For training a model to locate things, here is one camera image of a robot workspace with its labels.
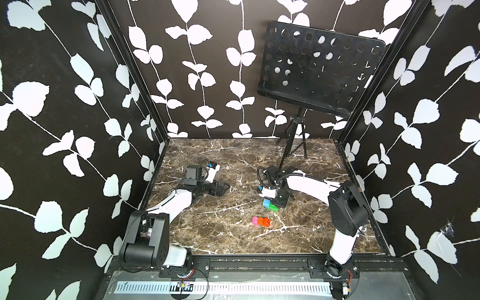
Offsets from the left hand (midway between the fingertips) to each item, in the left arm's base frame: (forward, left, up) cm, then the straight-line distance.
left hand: (222, 181), depth 90 cm
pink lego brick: (-18, -15, -6) cm, 24 cm away
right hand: (-8, -27, -6) cm, 28 cm away
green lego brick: (-11, -24, -8) cm, 28 cm away
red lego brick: (-19, -19, -7) cm, 27 cm away
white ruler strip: (-42, -1, -9) cm, 43 cm away
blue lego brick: (-9, -21, -7) cm, 24 cm away
